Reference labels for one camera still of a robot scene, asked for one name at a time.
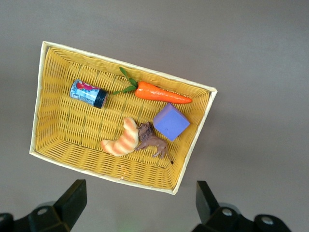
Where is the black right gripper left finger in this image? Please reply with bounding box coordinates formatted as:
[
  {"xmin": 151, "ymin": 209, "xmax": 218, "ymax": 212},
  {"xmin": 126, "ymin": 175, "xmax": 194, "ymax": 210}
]
[{"xmin": 0, "ymin": 179, "xmax": 88, "ymax": 232}]

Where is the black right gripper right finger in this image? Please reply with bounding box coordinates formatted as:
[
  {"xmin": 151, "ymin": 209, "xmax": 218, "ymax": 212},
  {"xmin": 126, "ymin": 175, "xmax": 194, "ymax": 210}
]
[{"xmin": 191, "ymin": 180, "xmax": 293, "ymax": 232}]

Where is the yellow wicker basket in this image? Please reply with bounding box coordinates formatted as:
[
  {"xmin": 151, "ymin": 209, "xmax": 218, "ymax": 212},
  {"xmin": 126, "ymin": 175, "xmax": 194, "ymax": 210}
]
[{"xmin": 29, "ymin": 41, "xmax": 218, "ymax": 196}]

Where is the toy croissant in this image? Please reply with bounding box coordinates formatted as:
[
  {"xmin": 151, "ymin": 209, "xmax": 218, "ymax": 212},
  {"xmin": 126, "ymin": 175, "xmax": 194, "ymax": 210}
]
[{"xmin": 100, "ymin": 117, "xmax": 140, "ymax": 157}]

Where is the brown toy lion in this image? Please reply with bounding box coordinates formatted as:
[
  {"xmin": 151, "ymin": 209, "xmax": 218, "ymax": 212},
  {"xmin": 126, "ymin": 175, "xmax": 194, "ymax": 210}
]
[{"xmin": 134, "ymin": 121, "xmax": 175, "ymax": 165}]

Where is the purple cube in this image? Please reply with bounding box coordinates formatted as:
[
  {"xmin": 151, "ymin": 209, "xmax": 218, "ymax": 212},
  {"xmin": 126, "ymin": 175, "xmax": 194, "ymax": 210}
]
[{"xmin": 153, "ymin": 102, "xmax": 191, "ymax": 142}]

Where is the small black-lidded can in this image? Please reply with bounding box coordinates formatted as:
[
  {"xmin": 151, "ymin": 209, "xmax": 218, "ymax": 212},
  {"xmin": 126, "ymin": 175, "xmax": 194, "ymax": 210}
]
[{"xmin": 70, "ymin": 79, "xmax": 109, "ymax": 109}]

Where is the orange toy carrot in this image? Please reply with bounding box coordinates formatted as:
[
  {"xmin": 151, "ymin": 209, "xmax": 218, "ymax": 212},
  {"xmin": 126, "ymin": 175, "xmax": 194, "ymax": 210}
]
[{"xmin": 112, "ymin": 67, "xmax": 193, "ymax": 105}]

